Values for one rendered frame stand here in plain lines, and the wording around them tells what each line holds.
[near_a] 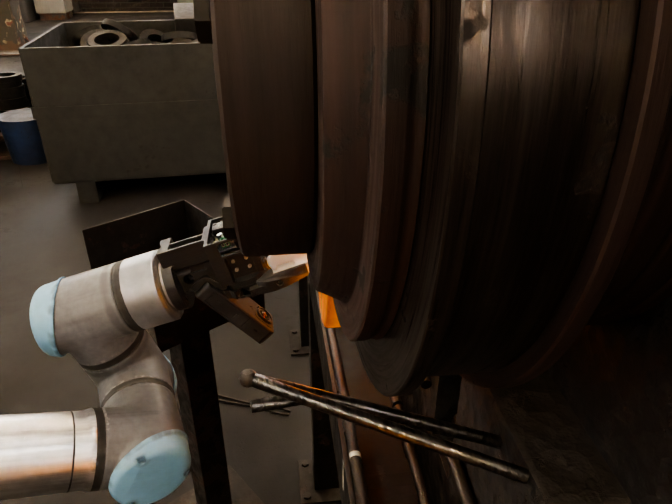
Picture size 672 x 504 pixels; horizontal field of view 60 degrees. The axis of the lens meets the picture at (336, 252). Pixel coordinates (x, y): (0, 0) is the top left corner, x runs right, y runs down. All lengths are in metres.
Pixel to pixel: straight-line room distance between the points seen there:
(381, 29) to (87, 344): 0.60
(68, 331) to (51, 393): 1.19
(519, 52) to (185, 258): 0.54
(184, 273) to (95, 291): 0.10
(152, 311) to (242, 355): 1.20
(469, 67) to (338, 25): 0.08
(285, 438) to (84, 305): 0.99
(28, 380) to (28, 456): 1.33
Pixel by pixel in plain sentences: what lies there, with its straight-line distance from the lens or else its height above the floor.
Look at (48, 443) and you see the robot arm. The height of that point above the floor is 0.73.
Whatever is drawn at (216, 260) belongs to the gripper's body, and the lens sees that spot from 0.67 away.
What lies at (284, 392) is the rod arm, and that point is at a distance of 0.43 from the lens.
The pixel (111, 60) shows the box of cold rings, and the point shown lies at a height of 0.68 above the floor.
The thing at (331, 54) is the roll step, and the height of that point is 1.14.
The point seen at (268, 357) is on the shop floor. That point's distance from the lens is 1.88.
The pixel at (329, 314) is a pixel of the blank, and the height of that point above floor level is 0.80.
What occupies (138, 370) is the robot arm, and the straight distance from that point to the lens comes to 0.78.
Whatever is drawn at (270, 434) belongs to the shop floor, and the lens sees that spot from 1.64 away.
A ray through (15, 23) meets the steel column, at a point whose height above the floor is 0.32.
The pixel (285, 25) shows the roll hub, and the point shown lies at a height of 1.15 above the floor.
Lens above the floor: 1.19
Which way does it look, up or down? 29 degrees down
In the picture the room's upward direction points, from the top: straight up
